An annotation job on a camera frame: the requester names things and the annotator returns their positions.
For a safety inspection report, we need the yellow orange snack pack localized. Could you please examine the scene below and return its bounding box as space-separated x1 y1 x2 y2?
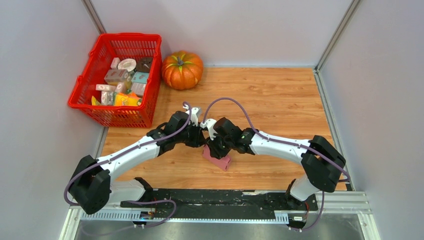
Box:
113 92 142 107

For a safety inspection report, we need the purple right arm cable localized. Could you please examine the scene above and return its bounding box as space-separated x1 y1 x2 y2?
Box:
202 97 352 232

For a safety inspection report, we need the brown round item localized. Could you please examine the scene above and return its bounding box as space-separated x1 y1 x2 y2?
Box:
135 57 153 73

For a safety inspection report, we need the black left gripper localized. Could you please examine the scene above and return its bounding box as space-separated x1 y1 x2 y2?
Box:
175 121 206 148

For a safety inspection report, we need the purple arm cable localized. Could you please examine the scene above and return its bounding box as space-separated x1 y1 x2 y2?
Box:
202 97 352 232
63 101 194 229

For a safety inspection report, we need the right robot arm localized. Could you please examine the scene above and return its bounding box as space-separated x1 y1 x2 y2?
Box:
200 117 346 210

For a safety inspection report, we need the orange pumpkin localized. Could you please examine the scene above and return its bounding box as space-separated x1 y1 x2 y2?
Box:
161 50 204 90

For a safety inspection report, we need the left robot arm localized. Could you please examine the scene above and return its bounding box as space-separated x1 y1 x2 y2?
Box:
64 107 206 215

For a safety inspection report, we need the pale pink box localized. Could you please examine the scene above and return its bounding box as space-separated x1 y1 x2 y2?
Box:
130 82 146 98

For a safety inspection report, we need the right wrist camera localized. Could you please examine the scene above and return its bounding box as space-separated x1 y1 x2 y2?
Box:
200 118 218 141

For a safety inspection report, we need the teal small box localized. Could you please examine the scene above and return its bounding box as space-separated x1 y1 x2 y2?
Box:
131 72 150 84

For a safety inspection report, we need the pink white small box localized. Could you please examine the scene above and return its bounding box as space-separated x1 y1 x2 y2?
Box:
95 84 116 92

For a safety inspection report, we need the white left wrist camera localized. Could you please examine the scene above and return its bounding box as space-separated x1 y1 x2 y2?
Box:
183 104 202 127

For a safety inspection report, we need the grey pink carton box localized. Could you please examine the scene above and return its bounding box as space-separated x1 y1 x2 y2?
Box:
103 69 130 85

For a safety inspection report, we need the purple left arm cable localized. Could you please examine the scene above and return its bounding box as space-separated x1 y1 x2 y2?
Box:
63 101 194 229

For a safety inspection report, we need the red plastic shopping basket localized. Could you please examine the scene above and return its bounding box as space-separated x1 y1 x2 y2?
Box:
68 32 162 128

